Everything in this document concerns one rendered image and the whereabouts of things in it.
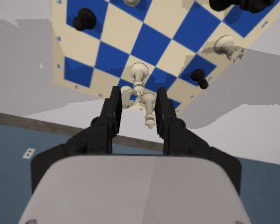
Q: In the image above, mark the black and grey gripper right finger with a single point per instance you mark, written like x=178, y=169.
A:
x=178, y=140

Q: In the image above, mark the blue and cream chessboard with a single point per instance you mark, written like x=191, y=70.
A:
x=171, y=37

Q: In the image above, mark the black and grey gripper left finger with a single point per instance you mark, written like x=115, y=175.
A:
x=97, y=137

